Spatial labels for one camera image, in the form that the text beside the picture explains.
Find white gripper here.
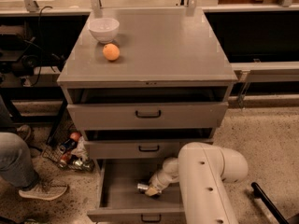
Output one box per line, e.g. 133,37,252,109
145,169,179,197

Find silver redbull can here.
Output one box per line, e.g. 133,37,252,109
137,183,149,193

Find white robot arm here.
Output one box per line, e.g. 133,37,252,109
145,142,249,224

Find grey bottom drawer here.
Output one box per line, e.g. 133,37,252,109
87,158,186,224

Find grey drawer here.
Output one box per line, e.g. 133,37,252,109
87,158,186,224
66,87,230,132
84,128,215,159

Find grey middle drawer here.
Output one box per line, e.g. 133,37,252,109
84,128,215,159

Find grey top drawer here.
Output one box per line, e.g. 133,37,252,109
66,87,230,132

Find grey drawer cabinet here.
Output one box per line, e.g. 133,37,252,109
56,7,239,173

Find beige sneaker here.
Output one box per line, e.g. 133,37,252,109
19,179,68,201

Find black chair leg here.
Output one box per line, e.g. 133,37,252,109
251,182,289,224

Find person leg in jeans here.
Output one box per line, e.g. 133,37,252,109
0,98,39,191

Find orange fruit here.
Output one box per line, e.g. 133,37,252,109
103,44,120,61

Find white ceramic bowl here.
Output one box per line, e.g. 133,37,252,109
88,18,120,44

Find wire basket with items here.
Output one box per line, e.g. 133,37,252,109
42,132,94,173

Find black cable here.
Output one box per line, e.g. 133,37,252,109
18,6,66,87

